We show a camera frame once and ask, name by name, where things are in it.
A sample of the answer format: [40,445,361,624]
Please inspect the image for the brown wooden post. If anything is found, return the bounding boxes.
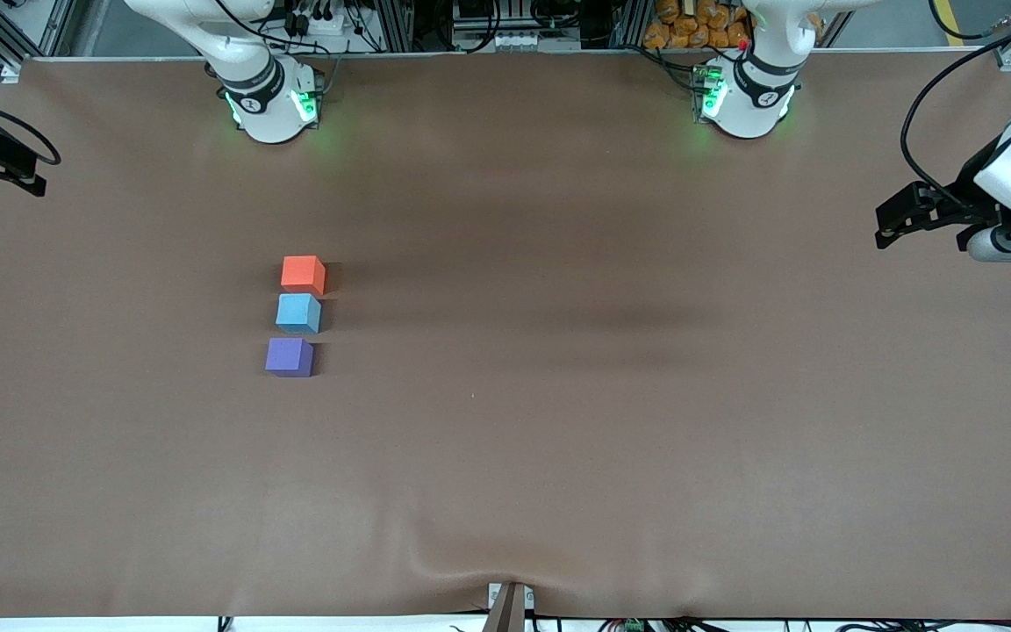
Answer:
[486,581,534,632]

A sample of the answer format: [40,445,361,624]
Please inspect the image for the orange foam block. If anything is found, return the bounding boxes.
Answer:
[281,255,327,297]

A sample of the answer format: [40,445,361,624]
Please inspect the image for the orange mesh bag pile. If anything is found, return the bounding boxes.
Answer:
[643,0,749,51]

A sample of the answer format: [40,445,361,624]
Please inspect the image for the brown table cloth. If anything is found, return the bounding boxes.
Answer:
[0,48,1011,620]

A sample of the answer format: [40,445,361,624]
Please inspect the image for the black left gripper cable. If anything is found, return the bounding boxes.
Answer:
[900,0,1011,212]

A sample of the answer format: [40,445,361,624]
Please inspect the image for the small white socket strip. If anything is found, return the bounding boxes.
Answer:
[491,31,552,53]

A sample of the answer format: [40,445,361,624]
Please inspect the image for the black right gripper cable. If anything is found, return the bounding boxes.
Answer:
[0,85,62,169]

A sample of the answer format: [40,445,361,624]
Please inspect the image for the white power strip with plugs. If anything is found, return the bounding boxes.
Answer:
[290,3,359,39]

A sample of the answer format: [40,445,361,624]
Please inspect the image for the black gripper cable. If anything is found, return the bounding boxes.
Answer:
[0,85,62,169]
[900,0,1011,212]

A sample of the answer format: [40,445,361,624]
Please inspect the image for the light blue foam block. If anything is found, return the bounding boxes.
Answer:
[276,293,323,335]

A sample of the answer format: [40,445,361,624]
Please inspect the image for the purple foam block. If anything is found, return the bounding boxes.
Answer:
[265,338,315,378]

